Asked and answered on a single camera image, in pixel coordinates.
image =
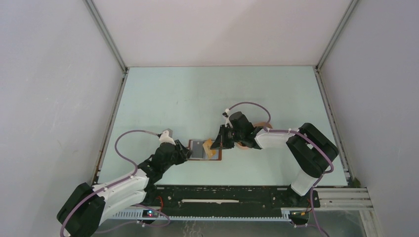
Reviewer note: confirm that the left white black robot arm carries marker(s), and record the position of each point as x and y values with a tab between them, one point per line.
89	206

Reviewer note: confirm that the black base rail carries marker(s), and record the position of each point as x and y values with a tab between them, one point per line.
228	201

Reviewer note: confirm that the pink oval tray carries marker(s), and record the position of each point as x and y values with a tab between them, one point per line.
259	126

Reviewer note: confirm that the brown leather card holder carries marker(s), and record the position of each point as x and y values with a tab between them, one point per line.
217	157

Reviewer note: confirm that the gold VIP card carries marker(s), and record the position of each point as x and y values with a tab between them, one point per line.
208	150

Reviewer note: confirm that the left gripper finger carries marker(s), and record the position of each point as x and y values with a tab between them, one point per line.
185	155
181	148

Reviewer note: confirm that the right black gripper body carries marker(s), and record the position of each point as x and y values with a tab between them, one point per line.
230	136

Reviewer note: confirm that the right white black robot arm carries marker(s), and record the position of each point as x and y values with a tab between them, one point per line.
312	150

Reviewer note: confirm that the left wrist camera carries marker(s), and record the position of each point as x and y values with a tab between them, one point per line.
166	137

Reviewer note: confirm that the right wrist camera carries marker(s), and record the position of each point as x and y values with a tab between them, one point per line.
226	115

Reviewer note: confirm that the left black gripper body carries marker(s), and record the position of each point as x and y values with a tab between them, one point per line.
175	159

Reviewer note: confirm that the aluminium frame rail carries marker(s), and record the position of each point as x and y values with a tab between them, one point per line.
103	29

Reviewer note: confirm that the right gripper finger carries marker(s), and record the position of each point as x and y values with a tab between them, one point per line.
220	136
217	145

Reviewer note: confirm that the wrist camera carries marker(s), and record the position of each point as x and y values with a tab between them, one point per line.
226	115
166	137

